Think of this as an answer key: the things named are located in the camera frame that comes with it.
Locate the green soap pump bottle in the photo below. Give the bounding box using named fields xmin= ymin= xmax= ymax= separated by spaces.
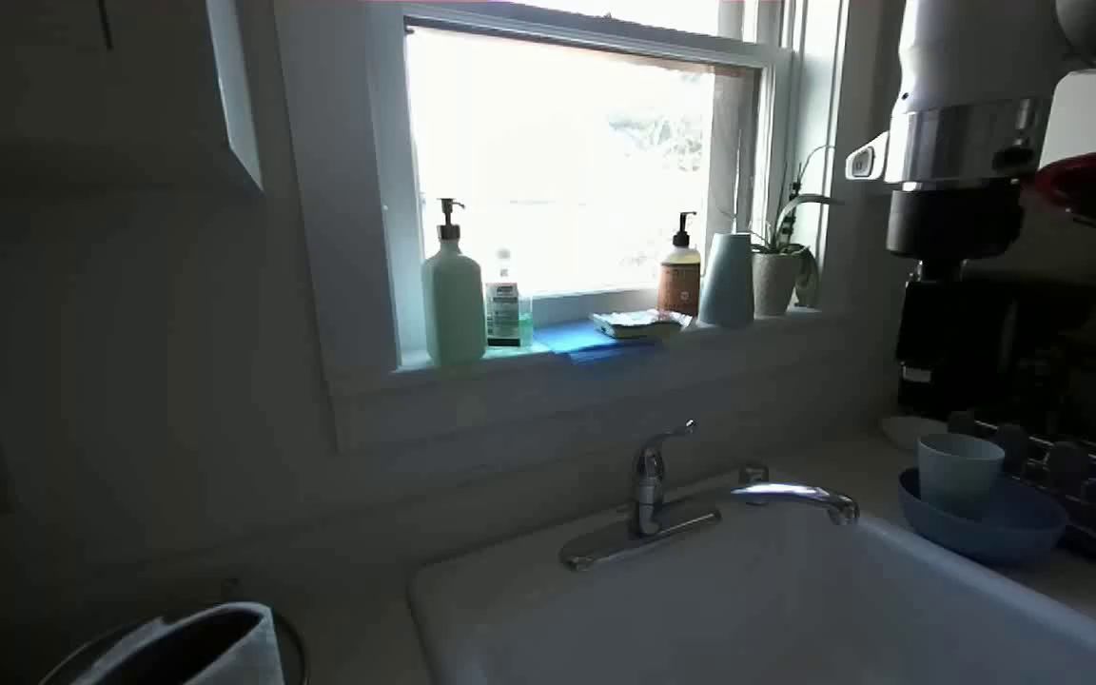
xmin=424 ymin=197 xmax=485 ymax=366

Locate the white potted plant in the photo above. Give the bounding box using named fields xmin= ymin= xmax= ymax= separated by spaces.
xmin=754 ymin=167 xmax=831 ymax=321

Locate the white window frame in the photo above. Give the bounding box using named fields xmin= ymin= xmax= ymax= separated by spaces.
xmin=274 ymin=0 xmax=889 ymax=464

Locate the blue cloth on sill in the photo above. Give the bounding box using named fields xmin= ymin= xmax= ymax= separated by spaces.
xmin=485 ymin=323 xmax=660 ymax=366

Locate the light blue ceramic vase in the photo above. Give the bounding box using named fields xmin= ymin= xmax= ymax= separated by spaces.
xmin=702 ymin=232 xmax=754 ymax=327

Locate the light teal plastic cup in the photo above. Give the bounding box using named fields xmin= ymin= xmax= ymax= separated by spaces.
xmin=916 ymin=432 xmax=1005 ymax=517

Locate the small soap dish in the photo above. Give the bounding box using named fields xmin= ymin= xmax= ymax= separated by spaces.
xmin=589 ymin=309 xmax=681 ymax=342

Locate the amber soap pump bottle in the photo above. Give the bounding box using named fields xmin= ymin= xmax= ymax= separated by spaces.
xmin=660 ymin=209 xmax=702 ymax=314

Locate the small green label bottle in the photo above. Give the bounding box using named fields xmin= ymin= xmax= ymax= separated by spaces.
xmin=486 ymin=252 xmax=523 ymax=346

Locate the chrome sink faucet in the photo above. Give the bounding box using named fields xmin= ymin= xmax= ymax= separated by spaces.
xmin=560 ymin=418 xmax=859 ymax=569

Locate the blue plastic bowl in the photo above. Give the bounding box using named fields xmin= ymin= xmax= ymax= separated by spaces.
xmin=897 ymin=467 xmax=1071 ymax=568

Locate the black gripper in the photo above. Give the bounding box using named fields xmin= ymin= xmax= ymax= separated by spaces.
xmin=896 ymin=257 xmax=1016 ymax=413

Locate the black dish rack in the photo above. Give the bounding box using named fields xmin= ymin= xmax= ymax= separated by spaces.
xmin=948 ymin=410 xmax=1096 ymax=561

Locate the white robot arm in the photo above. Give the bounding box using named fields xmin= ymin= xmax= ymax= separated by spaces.
xmin=845 ymin=0 xmax=1096 ymax=413

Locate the white kitchen sink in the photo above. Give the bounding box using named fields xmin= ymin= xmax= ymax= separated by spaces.
xmin=410 ymin=511 xmax=1096 ymax=685

